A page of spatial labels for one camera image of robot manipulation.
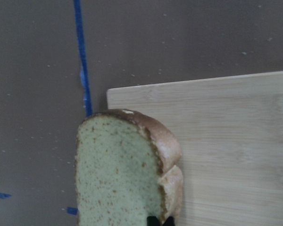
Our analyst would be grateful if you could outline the bread slice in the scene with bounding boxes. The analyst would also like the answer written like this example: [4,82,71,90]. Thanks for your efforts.
[75,109,183,226]

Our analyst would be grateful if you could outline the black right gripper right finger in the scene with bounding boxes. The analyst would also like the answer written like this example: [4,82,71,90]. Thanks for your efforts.
[164,216,174,226]

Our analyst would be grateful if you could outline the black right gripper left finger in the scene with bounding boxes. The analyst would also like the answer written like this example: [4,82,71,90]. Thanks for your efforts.
[147,216,159,226]

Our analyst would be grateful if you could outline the wooden cutting board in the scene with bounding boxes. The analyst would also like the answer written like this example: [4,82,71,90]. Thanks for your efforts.
[107,71,283,226]

